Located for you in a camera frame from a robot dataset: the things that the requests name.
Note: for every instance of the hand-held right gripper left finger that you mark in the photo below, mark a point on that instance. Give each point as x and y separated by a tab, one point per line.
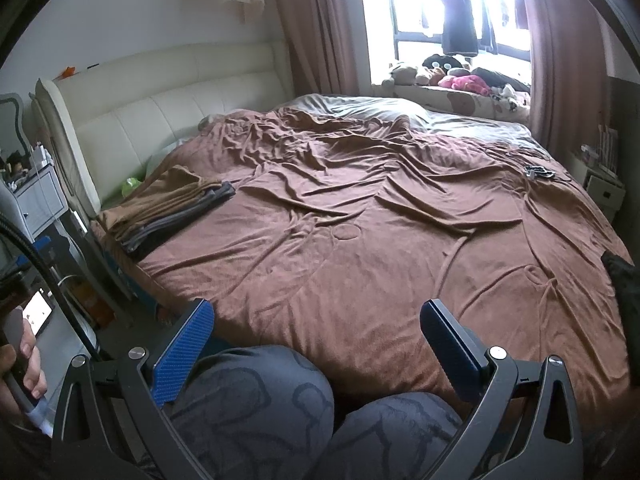
185	355

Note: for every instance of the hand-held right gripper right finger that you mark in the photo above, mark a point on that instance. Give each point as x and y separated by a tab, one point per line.
452	355

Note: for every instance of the tan printed t-shirt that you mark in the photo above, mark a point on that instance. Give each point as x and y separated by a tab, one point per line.
155	200

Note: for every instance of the folded grey clothes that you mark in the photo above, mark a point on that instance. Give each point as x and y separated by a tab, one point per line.
180	220

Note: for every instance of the person's left hand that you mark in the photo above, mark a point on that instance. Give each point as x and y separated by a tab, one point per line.
35	365

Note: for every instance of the glowing phone screen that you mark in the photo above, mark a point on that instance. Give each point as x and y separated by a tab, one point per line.
39	311

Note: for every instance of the person's right leg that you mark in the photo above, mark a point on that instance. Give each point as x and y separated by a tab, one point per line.
395	440

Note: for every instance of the blue printed bed base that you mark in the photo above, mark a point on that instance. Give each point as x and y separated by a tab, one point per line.
115	270

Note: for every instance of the brown fleece blanket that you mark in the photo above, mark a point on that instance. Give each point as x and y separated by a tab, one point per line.
375	260

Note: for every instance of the green toy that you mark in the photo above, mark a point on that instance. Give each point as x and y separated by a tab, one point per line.
132	187

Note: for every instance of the grey bedside cabinet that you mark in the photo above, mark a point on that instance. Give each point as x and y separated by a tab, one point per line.
40	200

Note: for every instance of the black cloth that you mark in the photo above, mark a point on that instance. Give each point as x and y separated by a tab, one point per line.
625	285

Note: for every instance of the small metal keys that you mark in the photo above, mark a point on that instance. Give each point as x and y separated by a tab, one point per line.
537	172

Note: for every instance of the white nightstand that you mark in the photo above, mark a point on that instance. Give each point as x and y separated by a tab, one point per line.
605	190

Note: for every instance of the cream padded headboard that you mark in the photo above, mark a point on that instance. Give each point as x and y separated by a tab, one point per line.
150	100

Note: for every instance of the white slatted holder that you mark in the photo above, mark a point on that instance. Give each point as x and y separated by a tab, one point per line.
609	150

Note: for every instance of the grey duvet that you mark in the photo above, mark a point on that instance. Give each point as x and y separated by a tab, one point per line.
360	110

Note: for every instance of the pink plush toy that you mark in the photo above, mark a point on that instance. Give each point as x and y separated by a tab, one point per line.
465	84

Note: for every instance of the beige plush toy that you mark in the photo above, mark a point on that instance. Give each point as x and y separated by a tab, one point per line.
402	74

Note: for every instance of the black plush toy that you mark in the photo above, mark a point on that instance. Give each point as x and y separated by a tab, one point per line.
445	64

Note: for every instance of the orange toy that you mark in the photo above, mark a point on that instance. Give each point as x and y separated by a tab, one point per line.
67	72

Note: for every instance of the pink curtain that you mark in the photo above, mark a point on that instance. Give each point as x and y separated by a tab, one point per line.
320	25
560	50

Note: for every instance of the small dark hanging garment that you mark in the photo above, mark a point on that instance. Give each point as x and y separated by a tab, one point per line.
489	30

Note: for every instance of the dark hanging coat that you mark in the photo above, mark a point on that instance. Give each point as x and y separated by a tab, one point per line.
459	20

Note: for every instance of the bright window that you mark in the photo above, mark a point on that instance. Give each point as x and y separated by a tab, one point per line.
410	10

